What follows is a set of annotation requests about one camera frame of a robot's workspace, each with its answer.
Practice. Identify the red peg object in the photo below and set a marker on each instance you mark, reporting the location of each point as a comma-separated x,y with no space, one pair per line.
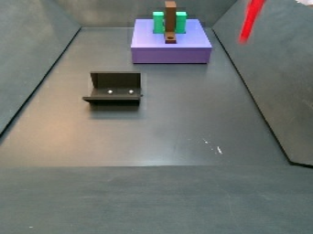
253,10

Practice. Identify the purple board block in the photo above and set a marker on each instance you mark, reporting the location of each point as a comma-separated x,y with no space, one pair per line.
190,50

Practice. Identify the left green block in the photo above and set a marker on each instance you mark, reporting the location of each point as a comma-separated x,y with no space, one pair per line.
158,22

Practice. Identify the green block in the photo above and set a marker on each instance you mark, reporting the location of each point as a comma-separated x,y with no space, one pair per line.
180,22
158,22

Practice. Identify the right green block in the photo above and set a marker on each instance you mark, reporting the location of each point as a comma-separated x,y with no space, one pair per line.
180,22

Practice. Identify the black metal bracket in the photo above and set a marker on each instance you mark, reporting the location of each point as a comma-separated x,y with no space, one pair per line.
115,86

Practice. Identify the brown slotted post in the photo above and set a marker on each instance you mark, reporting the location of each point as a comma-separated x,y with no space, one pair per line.
170,22

